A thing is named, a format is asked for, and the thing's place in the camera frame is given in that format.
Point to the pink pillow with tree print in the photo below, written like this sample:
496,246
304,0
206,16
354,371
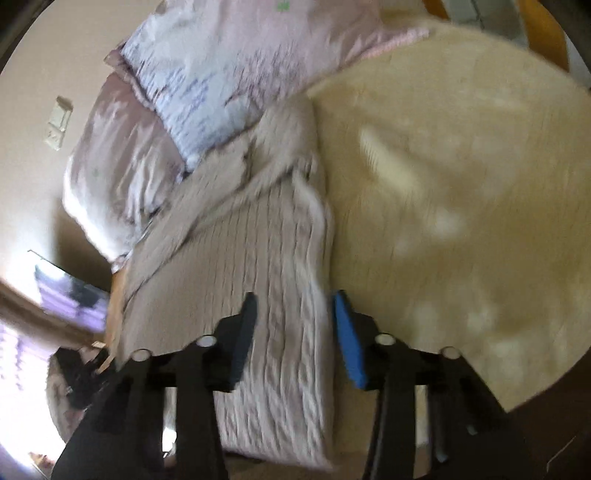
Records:
217,69

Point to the dark framed screen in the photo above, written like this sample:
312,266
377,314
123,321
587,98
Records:
69,290

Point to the wooden headboard with glass panels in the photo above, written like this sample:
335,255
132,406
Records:
549,37

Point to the white wall switch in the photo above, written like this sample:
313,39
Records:
58,122

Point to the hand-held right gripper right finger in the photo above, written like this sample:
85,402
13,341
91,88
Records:
351,341

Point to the pink floral pillow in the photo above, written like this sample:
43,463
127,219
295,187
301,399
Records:
115,161

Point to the yellow patterned bedspread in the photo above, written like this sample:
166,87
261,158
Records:
438,184

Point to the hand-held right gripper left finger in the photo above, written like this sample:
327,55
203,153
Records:
240,341

